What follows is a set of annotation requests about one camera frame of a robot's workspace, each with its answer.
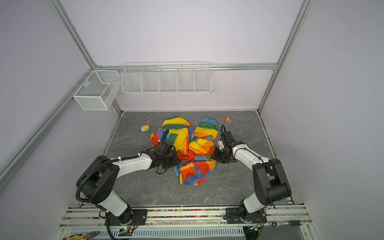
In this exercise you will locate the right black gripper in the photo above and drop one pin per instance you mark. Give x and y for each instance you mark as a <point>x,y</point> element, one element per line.
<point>216,157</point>

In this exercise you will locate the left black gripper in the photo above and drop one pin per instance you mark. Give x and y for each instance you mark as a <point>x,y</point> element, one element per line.
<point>175,161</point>

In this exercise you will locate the rainbow striped jacket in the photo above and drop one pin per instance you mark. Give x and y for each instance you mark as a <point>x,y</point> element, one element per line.
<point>194,146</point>

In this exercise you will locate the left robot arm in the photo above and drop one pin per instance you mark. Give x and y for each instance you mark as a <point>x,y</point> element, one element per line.
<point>97,184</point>

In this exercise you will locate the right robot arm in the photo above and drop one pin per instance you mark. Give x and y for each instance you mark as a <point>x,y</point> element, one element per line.
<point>270,181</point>

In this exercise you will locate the yellow white small toy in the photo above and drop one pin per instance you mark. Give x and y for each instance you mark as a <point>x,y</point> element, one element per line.
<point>145,128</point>

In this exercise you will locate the white mesh box basket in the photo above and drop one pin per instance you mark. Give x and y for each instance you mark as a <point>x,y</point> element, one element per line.
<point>99,90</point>

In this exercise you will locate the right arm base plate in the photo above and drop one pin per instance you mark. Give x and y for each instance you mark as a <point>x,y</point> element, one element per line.
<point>236,215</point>

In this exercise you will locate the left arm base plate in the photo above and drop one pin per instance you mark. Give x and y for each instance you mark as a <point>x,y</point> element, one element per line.
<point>135,217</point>

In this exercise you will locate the white wire shelf basket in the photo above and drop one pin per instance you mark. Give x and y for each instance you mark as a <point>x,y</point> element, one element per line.
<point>167,78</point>

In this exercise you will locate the white slotted cable duct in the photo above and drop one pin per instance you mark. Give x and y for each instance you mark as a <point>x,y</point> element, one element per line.
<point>192,233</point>

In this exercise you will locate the green handled ratchet tool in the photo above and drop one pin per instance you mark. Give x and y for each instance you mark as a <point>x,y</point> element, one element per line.
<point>293,223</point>

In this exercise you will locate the yellow handled pliers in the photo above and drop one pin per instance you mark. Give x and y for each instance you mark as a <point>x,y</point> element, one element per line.
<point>85,236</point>

